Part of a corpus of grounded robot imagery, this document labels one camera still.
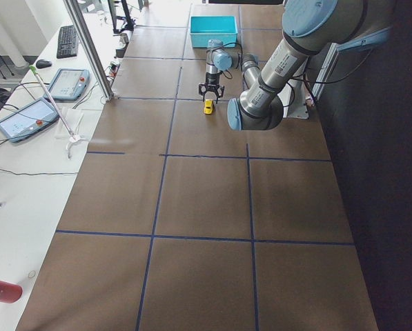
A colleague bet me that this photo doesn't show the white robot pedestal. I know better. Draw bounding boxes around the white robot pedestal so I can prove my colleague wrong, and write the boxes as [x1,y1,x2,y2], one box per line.
[279,61,309,119]

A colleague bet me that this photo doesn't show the small metal cup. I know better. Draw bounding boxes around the small metal cup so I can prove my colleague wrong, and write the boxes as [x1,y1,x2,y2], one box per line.
[119,33,129,44]

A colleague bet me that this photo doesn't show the black computer mouse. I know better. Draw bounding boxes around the black computer mouse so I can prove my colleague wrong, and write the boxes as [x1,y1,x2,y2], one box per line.
[35,59,52,69]

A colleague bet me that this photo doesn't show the grabber stick green handle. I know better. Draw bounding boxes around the grabber stick green handle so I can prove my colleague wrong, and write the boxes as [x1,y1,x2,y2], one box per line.
[29,65,85,159]

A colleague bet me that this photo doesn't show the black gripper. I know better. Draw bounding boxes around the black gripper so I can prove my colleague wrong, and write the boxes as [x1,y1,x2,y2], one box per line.
[197,74,226,105]

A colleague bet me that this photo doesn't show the teach pendant tablet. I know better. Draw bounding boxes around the teach pendant tablet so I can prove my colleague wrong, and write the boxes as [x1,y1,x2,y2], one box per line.
[0,98,59,143]
[47,68,90,101]

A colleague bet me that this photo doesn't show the near teach pendant tablet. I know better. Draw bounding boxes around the near teach pendant tablet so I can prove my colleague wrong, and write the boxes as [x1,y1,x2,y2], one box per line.
[0,98,59,143]

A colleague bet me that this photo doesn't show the yellow beetle toy car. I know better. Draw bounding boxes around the yellow beetle toy car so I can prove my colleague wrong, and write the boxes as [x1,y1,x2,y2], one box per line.
[203,99,215,115]

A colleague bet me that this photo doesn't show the aluminium frame post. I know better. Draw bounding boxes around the aluminium frame post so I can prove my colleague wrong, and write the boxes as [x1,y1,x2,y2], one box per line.
[63,0,114,101]

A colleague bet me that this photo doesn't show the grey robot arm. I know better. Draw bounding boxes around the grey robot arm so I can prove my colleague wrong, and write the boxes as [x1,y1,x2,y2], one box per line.
[198,39,259,101]
[227,0,395,130]

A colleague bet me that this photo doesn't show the black keyboard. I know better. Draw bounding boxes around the black keyboard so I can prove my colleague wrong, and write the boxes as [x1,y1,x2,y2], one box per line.
[56,25,78,59]

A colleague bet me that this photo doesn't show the red cylinder bottle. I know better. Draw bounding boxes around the red cylinder bottle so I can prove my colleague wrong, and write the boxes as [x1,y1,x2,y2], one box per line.
[0,280,23,303]

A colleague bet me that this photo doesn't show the far teach pendant tablet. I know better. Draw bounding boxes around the far teach pendant tablet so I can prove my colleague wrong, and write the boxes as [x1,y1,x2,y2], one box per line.
[47,68,90,101]

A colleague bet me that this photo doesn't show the turquoise plastic bin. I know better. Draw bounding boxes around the turquoise plastic bin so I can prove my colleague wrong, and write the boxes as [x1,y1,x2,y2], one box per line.
[190,16,238,48]

